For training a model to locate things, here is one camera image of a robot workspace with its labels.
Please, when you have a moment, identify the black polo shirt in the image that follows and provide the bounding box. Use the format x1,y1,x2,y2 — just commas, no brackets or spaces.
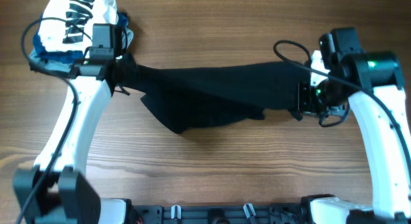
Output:
119,53,310,134

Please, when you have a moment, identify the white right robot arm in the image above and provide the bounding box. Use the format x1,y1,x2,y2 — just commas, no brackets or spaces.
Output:
309,53,410,223

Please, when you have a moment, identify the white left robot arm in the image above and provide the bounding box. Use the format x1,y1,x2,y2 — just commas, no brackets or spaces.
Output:
13,58,132,223

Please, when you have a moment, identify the light blue denim garment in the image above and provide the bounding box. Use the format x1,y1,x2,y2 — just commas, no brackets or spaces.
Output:
27,26,134,73

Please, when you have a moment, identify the blue folded garment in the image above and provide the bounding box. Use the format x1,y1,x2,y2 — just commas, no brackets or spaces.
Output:
30,12,134,64

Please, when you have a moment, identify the white shirt with black print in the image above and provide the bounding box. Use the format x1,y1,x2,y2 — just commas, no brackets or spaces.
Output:
39,0,118,52

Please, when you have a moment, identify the black folded garment under pile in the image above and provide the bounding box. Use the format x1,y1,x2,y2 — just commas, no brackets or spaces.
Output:
29,62,71,73

